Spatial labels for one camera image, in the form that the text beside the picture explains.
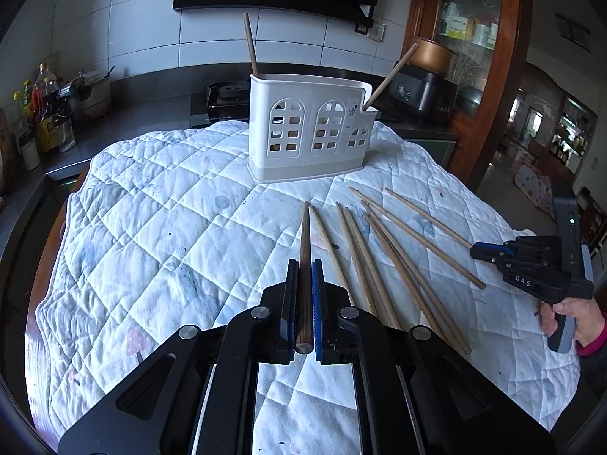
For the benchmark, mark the person's right hand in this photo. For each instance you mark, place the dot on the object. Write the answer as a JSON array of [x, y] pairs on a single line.
[[585, 315]]

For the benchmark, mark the steel pot with lid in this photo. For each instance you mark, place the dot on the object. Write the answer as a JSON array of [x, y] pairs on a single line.
[[92, 97]]

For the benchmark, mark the black rice cooker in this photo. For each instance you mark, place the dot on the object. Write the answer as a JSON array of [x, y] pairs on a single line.
[[417, 95]]

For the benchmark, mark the yellow-capped bottle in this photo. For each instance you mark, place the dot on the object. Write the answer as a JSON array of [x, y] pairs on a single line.
[[19, 113]]

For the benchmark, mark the person's right forearm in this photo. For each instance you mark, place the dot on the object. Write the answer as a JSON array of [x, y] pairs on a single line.
[[595, 346]]

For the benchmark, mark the small glass jar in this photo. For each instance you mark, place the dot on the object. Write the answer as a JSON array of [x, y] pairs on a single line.
[[67, 137]]

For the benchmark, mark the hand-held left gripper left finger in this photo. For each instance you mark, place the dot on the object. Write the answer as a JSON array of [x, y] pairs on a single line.
[[290, 317]]

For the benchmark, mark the green lower cabinet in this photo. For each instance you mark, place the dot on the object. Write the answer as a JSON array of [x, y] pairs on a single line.
[[436, 151]]

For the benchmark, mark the white wall outlet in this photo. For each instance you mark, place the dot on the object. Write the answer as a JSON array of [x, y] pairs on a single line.
[[377, 32]]

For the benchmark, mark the copper inner pot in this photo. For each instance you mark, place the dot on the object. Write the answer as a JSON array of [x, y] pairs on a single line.
[[431, 57]]

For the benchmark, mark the white plastic chopstick holder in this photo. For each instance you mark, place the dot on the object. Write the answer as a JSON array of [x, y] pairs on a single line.
[[308, 92]]

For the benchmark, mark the boxes on cabinet shelves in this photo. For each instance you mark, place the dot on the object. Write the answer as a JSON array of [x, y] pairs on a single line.
[[457, 21]]

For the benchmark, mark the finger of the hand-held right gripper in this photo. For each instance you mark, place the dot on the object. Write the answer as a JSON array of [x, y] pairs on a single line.
[[502, 259], [493, 247]]

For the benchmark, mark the black gas stove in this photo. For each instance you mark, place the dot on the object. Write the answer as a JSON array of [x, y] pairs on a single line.
[[218, 104]]

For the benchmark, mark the white quilted blanket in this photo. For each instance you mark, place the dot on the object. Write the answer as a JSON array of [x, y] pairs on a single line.
[[166, 227]]

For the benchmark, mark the white patterned board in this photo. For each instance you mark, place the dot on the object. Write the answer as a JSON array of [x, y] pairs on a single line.
[[533, 185]]

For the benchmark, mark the light wooden chopstick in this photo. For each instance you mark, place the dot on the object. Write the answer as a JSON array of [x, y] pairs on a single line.
[[393, 75], [250, 42]]

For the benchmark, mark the bunch of wooden chopsticks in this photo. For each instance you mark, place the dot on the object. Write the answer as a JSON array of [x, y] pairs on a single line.
[[455, 266]]

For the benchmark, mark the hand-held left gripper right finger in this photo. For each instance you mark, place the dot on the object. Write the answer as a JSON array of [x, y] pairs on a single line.
[[317, 317]]

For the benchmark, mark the wooden glass-door cabinet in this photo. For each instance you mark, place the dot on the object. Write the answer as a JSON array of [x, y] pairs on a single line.
[[514, 80]]

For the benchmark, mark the large clear oil bottle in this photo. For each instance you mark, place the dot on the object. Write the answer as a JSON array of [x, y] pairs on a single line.
[[47, 123]]

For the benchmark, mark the dark wooden chopstick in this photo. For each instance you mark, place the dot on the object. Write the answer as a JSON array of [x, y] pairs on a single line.
[[304, 270]]

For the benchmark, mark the small white jar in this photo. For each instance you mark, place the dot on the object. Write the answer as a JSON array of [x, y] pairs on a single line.
[[30, 151]]

